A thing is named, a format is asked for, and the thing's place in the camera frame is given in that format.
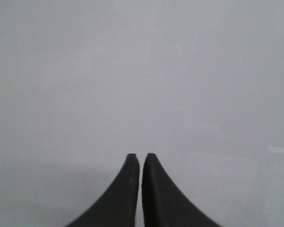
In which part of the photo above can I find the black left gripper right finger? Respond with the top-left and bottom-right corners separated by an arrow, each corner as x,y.
142,153 -> 219,227

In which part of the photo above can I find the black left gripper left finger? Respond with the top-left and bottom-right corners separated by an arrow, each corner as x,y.
68,154 -> 140,227

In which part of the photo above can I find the large white whiteboard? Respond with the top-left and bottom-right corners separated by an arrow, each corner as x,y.
0,0 -> 284,227

